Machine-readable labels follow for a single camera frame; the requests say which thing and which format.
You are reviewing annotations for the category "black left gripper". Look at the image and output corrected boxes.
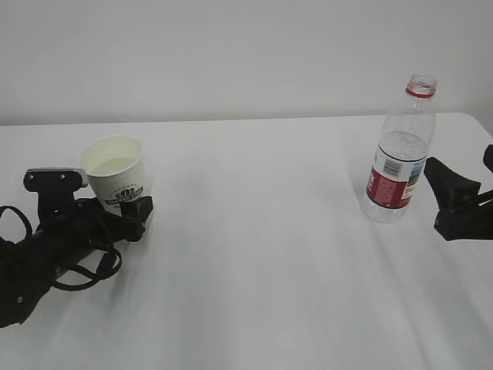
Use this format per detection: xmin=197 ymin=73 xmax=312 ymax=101
xmin=16 ymin=196 xmax=153 ymax=278

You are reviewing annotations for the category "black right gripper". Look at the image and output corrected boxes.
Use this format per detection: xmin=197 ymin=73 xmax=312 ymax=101
xmin=424 ymin=144 xmax=493 ymax=241

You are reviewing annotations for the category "white paper cup green logo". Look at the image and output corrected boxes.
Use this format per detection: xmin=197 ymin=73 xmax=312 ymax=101
xmin=79 ymin=136 xmax=149 ymax=216

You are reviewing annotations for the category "clear water bottle red label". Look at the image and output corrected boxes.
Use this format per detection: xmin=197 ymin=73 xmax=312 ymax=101
xmin=361 ymin=74 xmax=437 ymax=224

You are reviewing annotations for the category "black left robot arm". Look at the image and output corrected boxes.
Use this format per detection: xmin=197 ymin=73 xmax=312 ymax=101
xmin=1 ymin=196 xmax=153 ymax=328

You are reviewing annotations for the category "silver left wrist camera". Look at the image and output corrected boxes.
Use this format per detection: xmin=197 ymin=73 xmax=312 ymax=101
xmin=23 ymin=167 xmax=89 ymax=193

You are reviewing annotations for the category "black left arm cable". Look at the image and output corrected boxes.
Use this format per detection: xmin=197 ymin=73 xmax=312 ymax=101
xmin=0 ymin=200 xmax=123 ymax=292

